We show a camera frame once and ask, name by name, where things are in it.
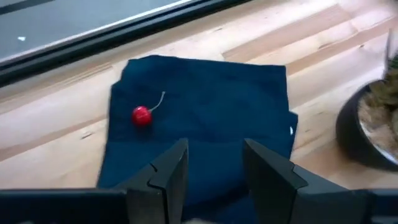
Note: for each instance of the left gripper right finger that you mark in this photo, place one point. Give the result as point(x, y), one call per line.
point(280, 193)

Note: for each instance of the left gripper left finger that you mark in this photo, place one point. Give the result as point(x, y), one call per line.
point(164, 186)

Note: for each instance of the red toy cherry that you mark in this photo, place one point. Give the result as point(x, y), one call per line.
point(141, 116)

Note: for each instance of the navy blue cloth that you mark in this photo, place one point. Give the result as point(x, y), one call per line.
point(211, 102)

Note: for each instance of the succulent in black pot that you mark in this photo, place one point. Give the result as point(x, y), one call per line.
point(367, 130)

